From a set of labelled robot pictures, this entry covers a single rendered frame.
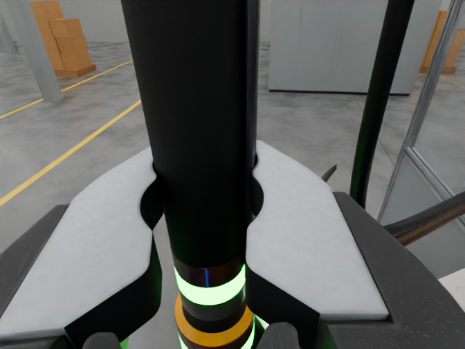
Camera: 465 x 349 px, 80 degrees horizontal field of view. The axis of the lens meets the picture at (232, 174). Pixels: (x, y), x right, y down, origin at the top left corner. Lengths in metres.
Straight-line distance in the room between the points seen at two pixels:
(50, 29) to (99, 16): 6.27
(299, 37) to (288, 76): 0.68
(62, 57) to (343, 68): 6.45
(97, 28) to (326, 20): 10.97
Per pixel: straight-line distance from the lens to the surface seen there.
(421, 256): 1.50
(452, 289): 0.61
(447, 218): 0.31
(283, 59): 5.62
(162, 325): 1.95
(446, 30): 1.51
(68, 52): 8.34
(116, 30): 14.21
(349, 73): 5.77
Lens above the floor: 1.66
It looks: 33 degrees down
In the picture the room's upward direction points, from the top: 2 degrees counter-clockwise
